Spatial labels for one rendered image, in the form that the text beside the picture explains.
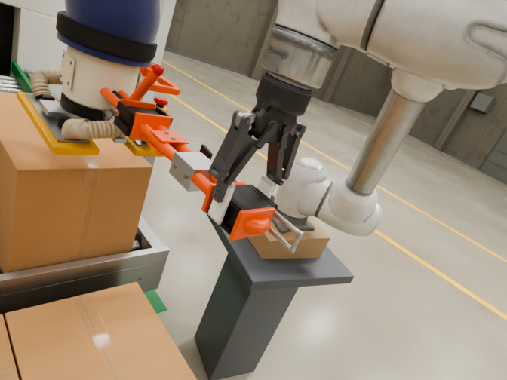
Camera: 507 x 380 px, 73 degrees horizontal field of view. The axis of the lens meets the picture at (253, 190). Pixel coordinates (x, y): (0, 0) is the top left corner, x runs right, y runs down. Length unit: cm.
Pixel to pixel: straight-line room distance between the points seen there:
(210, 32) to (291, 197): 1164
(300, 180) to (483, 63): 91
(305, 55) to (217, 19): 1235
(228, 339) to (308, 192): 75
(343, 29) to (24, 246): 106
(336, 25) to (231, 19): 1253
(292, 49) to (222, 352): 143
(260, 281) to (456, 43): 95
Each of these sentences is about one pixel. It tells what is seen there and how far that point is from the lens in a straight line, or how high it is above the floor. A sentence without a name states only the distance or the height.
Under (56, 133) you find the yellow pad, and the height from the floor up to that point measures 111.
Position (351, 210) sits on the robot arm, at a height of 105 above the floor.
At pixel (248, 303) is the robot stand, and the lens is 149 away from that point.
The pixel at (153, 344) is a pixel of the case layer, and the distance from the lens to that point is 119.
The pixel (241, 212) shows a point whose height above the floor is 124.
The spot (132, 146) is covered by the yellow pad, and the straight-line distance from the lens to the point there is 95.
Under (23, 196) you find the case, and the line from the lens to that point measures 113.
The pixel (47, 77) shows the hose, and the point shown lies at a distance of 115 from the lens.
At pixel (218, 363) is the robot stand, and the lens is 174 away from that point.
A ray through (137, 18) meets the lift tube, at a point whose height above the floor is 140.
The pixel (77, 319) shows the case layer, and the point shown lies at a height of 54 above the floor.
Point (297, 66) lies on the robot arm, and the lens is 46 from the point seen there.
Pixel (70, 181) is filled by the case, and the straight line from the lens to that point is 114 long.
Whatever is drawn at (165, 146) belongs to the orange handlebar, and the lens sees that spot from 67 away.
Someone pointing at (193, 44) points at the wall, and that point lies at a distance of 1264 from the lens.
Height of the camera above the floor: 146
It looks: 23 degrees down
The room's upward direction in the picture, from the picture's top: 22 degrees clockwise
